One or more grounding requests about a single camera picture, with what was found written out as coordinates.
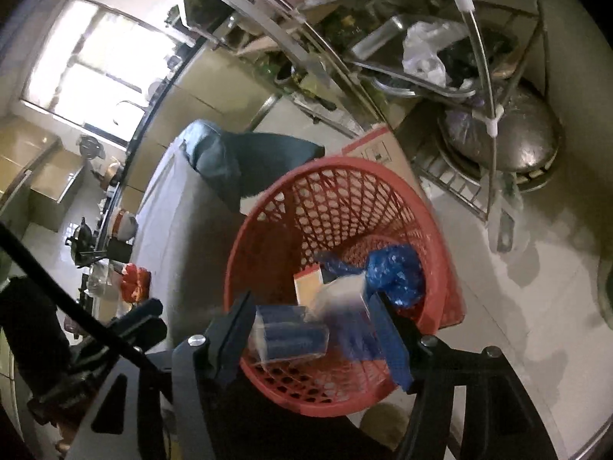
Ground red plastic bag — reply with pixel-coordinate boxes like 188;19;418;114
120;263;151;304

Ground dark blue carton box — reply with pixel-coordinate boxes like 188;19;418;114
247;305;329;365

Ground blue plastic bag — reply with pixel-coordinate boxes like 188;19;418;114
315;244;425;309

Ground orange white carton box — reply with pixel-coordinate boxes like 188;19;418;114
294;265;324;307

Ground red plastic trash basket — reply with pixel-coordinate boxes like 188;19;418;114
223;156;465;417

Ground steel pot with lid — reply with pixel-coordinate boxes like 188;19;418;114
87;260;121;301

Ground dark chopstick holder cup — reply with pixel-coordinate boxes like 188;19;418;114
106;238;132;263

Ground grey tablecloth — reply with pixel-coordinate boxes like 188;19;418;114
131;139;243;351

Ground stacked red white bowls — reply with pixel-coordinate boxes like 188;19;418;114
111;208;138;242

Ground black wok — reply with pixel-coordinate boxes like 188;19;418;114
64;217;95;263

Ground cardboard box on floor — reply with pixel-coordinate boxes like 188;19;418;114
341;123;428;202

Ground metal storage rack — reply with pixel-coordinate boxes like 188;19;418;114
169;0;566;231

